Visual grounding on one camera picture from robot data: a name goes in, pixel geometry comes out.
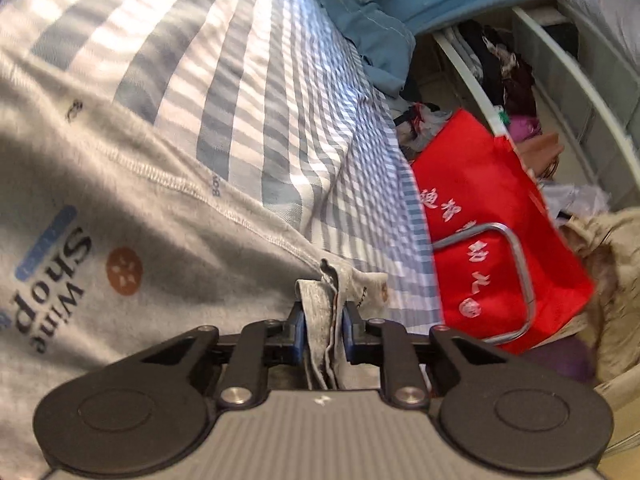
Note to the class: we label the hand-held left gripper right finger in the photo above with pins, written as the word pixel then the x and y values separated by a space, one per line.
pixel 348 336

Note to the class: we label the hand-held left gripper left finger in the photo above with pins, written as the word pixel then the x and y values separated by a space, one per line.
pixel 298 332

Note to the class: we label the grey printed t-shirt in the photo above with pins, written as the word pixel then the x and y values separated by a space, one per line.
pixel 150 240

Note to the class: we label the red fabric bag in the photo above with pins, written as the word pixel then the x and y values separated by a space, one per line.
pixel 480 185

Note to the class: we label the purple cloth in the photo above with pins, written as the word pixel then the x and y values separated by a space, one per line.
pixel 560 360

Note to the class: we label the dark cloth heap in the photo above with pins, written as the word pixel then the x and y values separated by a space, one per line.
pixel 420 127

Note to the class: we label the blue checked bed sheet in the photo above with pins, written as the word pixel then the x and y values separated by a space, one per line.
pixel 250 85

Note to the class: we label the pink bag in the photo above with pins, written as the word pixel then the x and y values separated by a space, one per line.
pixel 537 152

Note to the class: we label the white plastic bag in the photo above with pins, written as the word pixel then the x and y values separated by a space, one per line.
pixel 575 200

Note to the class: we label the beige cloth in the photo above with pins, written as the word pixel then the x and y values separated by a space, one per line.
pixel 615 280

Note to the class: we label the dark clothes pile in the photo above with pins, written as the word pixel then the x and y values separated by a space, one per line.
pixel 500 65

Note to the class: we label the blue blanket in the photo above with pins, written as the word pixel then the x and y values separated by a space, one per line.
pixel 360 20

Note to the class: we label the white clothes rack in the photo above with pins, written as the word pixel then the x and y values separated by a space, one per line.
pixel 565 60

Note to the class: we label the light grey cloth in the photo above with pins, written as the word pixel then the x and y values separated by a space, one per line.
pixel 605 15

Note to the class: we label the metal tube frame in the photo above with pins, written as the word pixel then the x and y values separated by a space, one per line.
pixel 520 260

